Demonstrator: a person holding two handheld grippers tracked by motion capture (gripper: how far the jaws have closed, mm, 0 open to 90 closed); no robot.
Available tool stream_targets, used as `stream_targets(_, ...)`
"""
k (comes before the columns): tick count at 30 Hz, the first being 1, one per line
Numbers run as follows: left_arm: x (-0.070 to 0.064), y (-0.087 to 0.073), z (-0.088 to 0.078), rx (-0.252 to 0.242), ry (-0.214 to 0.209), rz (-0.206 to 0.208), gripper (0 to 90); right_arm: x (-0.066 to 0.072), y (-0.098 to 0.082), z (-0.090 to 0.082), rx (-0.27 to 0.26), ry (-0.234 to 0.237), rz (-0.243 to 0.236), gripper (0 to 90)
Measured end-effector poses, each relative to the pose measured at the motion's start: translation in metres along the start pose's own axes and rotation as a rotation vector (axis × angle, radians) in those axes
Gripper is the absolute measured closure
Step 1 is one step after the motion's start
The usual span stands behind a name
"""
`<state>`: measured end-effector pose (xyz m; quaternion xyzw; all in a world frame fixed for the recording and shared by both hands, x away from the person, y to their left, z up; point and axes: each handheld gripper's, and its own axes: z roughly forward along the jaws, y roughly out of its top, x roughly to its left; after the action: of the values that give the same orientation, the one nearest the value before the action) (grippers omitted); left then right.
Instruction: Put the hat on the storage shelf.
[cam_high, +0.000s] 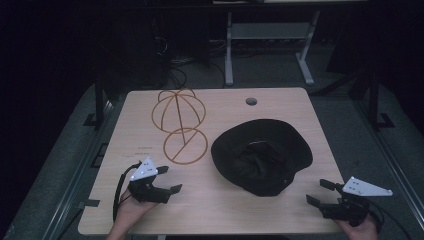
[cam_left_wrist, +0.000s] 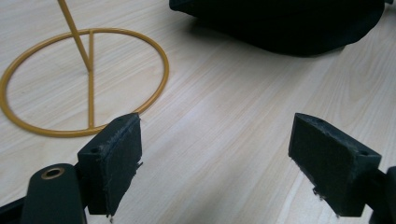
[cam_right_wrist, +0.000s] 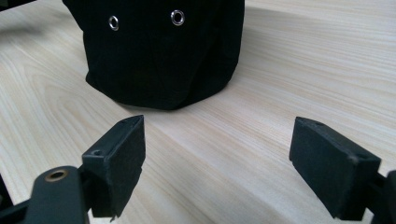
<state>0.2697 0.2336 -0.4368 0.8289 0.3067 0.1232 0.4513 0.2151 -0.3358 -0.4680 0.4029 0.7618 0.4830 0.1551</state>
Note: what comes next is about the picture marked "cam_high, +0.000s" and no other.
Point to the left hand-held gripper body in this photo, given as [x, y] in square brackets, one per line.
[144, 170]

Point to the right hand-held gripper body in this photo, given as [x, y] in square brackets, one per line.
[358, 189]

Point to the person's left hand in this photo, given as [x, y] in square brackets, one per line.
[131, 210]

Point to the person's right hand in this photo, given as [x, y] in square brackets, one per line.
[361, 230]

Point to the black bucket hat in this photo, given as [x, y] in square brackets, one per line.
[261, 156]

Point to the black metal stand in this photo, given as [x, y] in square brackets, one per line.
[373, 100]
[99, 103]

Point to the white metal desk frame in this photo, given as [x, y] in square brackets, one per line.
[270, 30]

